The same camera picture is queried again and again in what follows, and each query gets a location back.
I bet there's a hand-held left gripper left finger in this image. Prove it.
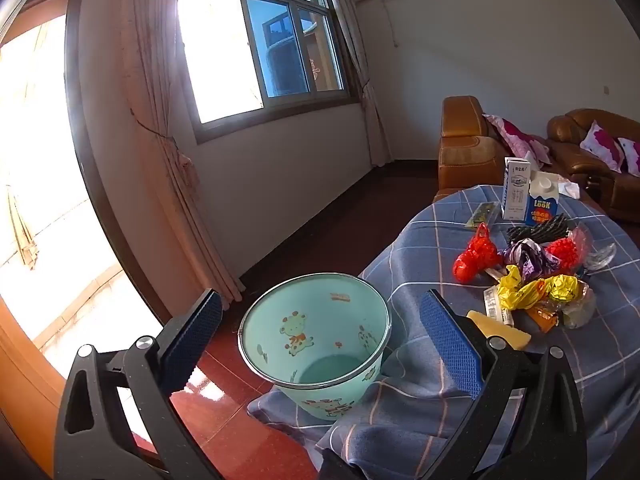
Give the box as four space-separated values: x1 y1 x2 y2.
52 288 223 480

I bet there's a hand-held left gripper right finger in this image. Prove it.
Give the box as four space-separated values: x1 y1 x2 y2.
419 289 589 480

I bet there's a yellow sponge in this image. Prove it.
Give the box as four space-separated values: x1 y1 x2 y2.
466 310 532 352

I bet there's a long white orange packet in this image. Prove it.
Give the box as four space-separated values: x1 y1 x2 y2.
483 285 516 324

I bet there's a red mesh bag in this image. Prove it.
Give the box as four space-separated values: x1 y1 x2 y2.
453 223 504 283

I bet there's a yellow foil wrapper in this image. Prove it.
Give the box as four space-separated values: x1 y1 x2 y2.
498 264 592 312

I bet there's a purple foil wrapper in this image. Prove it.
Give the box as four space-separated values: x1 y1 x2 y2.
502 238 561 281

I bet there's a light blue cartoon bin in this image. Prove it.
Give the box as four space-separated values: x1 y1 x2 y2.
238 272 392 421

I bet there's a red yarn bundle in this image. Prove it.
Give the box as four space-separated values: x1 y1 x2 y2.
545 237 591 276

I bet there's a black yarn bundle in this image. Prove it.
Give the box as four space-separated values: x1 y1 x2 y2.
506 214 576 249

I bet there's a clear plastic scrap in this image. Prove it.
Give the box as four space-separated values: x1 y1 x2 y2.
582 242 617 274

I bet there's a blue plaid tablecloth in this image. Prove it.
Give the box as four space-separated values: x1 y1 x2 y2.
247 185 640 480

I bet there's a small green packet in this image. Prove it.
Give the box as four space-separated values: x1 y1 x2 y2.
465 202 499 231

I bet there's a long beige tied curtain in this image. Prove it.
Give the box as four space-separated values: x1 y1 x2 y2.
120 0 246 306

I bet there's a blue and white gable carton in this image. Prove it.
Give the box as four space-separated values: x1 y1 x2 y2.
525 172 560 226

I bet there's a tall white carton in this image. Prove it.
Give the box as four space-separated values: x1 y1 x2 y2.
502 156 532 221

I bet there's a wooden door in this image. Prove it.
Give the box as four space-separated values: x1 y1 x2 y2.
0 295 71 480

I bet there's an orange leather armchair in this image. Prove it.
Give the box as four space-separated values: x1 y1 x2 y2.
432 96 553 203

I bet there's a pink floral cloth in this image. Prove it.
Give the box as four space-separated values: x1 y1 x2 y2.
482 113 552 167

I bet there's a brown leather sofa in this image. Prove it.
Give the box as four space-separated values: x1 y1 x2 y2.
546 108 640 226

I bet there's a short beige tied curtain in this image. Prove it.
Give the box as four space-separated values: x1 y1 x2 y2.
320 0 393 168

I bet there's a pink and white pillow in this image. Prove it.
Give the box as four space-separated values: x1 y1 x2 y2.
617 137 640 177
580 120 626 173

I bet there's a sliding glass window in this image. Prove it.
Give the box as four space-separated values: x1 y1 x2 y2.
177 0 361 143

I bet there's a dark door frame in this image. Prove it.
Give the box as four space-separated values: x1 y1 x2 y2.
64 0 173 333

